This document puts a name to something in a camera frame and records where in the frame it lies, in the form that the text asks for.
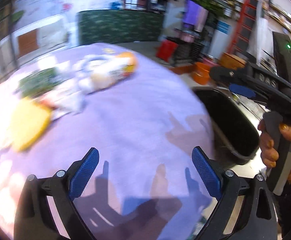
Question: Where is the yellow snack bag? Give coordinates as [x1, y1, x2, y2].
[11, 98, 52, 152]

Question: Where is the orange white snack bag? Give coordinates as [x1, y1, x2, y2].
[78, 51, 137, 94]

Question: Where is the black trash bin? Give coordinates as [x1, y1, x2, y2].
[192, 87, 259, 168]

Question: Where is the person's right hand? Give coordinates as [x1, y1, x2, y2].
[257, 119, 291, 183]

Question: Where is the red ladder shelf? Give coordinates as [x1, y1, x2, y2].
[227, 0, 258, 54]

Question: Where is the orange plastic bucket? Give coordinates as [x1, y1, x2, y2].
[191, 62, 211, 85]

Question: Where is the green patterned counter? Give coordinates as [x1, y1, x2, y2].
[77, 10, 164, 46]

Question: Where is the pink hanging towel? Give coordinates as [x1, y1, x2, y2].
[194, 6, 209, 33]

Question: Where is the green snack bag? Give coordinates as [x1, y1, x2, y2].
[18, 68, 63, 98]

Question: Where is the white paper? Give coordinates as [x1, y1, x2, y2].
[37, 79, 84, 114]

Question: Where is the purple hanging towel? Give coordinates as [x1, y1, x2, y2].
[183, 0, 200, 27]

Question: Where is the lavender tablecloth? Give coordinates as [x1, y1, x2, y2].
[0, 55, 214, 239]

